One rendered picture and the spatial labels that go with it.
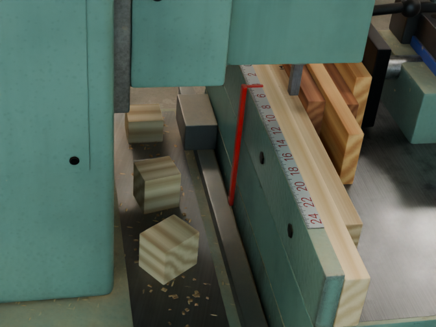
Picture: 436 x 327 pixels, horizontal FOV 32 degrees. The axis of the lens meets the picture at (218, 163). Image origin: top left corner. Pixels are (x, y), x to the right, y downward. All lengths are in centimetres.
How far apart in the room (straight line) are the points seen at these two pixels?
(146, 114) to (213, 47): 31
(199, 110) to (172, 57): 28
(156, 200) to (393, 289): 29
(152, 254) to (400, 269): 23
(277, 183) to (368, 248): 9
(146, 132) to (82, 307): 27
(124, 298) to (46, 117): 21
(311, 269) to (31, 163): 23
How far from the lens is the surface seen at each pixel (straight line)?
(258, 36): 67
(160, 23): 61
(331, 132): 73
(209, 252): 77
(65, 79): 58
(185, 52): 62
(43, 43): 56
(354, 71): 77
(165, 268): 72
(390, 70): 81
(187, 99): 91
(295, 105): 75
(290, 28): 67
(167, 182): 80
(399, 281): 64
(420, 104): 78
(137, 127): 91
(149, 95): 257
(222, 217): 79
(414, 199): 72
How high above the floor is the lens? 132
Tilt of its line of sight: 36 degrees down
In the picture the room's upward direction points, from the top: 6 degrees clockwise
